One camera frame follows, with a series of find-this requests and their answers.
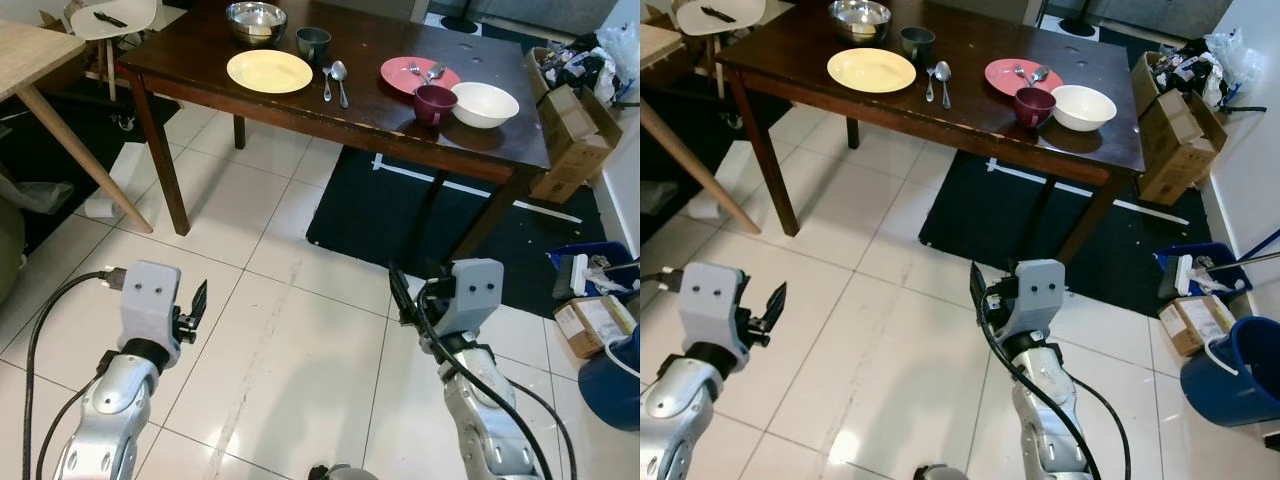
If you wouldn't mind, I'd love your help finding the black floor mat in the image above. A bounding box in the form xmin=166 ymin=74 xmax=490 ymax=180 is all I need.
xmin=305 ymin=144 xmax=612 ymax=320
xmin=917 ymin=149 xmax=1217 ymax=320

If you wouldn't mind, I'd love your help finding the dark grey cup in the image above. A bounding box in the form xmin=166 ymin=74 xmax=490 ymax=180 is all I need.
xmin=899 ymin=25 xmax=938 ymax=64
xmin=295 ymin=26 xmax=333 ymax=64

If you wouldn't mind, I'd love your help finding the white bowl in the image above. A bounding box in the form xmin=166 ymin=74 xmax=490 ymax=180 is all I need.
xmin=450 ymin=81 xmax=522 ymax=131
xmin=1049 ymin=83 xmax=1120 ymax=133

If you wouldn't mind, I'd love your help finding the white tape strip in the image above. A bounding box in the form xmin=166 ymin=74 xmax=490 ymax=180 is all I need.
xmin=371 ymin=152 xmax=584 ymax=225
xmin=985 ymin=156 xmax=1199 ymax=227

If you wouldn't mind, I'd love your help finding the white chair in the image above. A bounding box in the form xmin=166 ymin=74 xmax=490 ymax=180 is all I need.
xmin=671 ymin=0 xmax=760 ymax=97
xmin=61 ymin=0 xmax=162 ymax=102

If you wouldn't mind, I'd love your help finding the light wooden table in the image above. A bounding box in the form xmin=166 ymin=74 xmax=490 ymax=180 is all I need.
xmin=640 ymin=21 xmax=763 ymax=237
xmin=0 ymin=17 xmax=157 ymax=236

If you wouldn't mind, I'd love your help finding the blue bucket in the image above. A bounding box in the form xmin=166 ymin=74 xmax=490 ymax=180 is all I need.
xmin=1179 ymin=315 xmax=1280 ymax=430
xmin=577 ymin=324 xmax=641 ymax=432

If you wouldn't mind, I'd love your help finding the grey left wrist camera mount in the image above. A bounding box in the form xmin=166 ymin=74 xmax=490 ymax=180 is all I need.
xmin=677 ymin=261 xmax=742 ymax=350
xmin=118 ymin=261 xmax=182 ymax=347

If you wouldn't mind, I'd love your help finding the white plastic bag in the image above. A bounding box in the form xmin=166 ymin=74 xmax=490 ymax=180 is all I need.
xmin=1199 ymin=27 xmax=1264 ymax=89
xmin=594 ymin=21 xmax=641 ymax=83

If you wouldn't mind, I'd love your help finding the steel mixing bowl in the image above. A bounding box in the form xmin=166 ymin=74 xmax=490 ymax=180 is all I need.
xmin=828 ymin=0 xmax=894 ymax=46
xmin=225 ymin=1 xmax=289 ymax=47

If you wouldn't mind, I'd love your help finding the large cardboard box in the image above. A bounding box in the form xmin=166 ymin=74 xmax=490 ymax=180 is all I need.
xmin=526 ymin=46 xmax=622 ymax=205
xmin=1129 ymin=49 xmax=1230 ymax=207

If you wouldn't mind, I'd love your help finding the small cardboard box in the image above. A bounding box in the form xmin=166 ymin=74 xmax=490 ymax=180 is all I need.
xmin=552 ymin=294 xmax=639 ymax=360
xmin=1157 ymin=294 xmax=1240 ymax=359

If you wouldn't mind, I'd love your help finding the dark rug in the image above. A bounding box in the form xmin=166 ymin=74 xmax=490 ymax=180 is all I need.
xmin=640 ymin=88 xmax=747 ymax=243
xmin=0 ymin=78 xmax=182 ymax=253

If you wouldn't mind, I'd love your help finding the maroon plastic cup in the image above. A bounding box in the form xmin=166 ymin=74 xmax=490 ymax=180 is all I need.
xmin=1013 ymin=86 xmax=1059 ymax=130
xmin=413 ymin=84 xmax=460 ymax=128

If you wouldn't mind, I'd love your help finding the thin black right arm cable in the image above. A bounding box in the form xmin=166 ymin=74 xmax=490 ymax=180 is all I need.
xmin=498 ymin=373 xmax=578 ymax=480
xmin=1072 ymin=373 xmax=1132 ymax=480

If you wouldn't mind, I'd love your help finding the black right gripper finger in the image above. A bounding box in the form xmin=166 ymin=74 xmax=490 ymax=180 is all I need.
xmin=387 ymin=263 xmax=417 ymax=327
xmin=967 ymin=261 xmax=992 ymax=327

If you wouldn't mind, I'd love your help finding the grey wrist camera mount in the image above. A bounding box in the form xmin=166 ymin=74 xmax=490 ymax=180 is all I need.
xmin=438 ymin=258 xmax=505 ymax=338
xmin=1008 ymin=259 xmax=1068 ymax=338
xmin=118 ymin=261 xmax=182 ymax=347
xmin=677 ymin=261 xmax=742 ymax=350

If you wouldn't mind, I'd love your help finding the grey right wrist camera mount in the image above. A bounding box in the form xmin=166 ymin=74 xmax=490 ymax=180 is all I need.
xmin=438 ymin=258 xmax=505 ymax=338
xmin=1008 ymin=259 xmax=1068 ymax=338

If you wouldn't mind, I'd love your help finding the yellow plate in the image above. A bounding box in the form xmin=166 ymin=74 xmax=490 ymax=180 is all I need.
xmin=826 ymin=47 xmax=918 ymax=95
xmin=226 ymin=49 xmax=315 ymax=96

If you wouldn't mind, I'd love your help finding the blue crate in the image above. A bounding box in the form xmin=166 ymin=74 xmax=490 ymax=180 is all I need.
xmin=546 ymin=242 xmax=641 ymax=302
xmin=1154 ymin=241 xmax=1254 ymax=300

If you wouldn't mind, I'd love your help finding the dark wooden table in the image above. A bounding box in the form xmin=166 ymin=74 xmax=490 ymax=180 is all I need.
xmin=714 ymin=0 xmax=1147 ymax=267
xmin=117 ymin=0 xmax=554 ymax=264

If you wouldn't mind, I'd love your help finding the pink plate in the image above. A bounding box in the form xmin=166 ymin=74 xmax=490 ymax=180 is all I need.
xmin=379 ymin=55 xmax=464 ymax=99
xmin=983 ymin=57 xmax=1066 ymax=99

